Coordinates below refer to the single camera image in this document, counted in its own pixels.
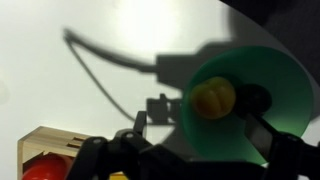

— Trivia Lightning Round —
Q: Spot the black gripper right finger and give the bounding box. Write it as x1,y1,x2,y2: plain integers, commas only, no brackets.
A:
244,113,281,164

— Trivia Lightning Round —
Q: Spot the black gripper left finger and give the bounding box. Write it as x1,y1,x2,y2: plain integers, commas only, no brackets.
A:
133,111,147,137

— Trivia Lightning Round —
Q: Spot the wooden slatted tray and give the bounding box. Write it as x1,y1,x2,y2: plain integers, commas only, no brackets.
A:
17,125,128,180

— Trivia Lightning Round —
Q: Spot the yellow toy banana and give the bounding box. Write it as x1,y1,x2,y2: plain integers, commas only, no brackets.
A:
109,172,129,180

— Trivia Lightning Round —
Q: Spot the green plastic bowl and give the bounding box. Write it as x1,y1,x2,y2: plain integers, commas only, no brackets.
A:
181,46,314,164

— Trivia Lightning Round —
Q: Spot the dark plum toy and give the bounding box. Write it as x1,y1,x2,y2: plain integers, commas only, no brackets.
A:
234,84,272,116

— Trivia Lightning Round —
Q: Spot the red toy apple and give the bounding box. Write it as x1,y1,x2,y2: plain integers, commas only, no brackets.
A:
22,154,72,180

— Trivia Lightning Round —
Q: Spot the round white table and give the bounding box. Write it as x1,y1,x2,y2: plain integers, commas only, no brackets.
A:
0,0,320,180

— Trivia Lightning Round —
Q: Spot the yellow orange toy peach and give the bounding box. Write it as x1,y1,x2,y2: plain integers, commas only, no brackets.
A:
190,77,236,120

